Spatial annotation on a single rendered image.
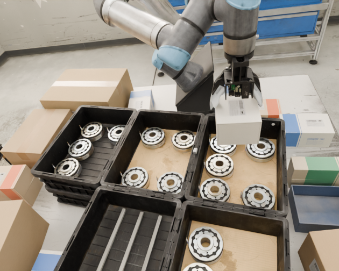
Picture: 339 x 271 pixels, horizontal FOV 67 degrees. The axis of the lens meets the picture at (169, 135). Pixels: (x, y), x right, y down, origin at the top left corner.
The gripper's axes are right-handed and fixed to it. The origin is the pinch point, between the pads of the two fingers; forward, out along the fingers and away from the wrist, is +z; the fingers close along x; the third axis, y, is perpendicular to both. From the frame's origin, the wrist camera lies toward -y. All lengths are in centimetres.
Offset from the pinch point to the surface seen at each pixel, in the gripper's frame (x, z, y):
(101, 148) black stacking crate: -56, 28, -9
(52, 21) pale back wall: -218, 69, -280
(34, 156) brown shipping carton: -86, 27, -5
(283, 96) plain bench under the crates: 32, 41, -54
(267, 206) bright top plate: 9.1, 24.8, 20.0
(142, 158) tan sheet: -36.2, 27.8, -2.9
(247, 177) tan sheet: 4.7, 27.8, 7.3
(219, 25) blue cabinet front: 4, 61, -194
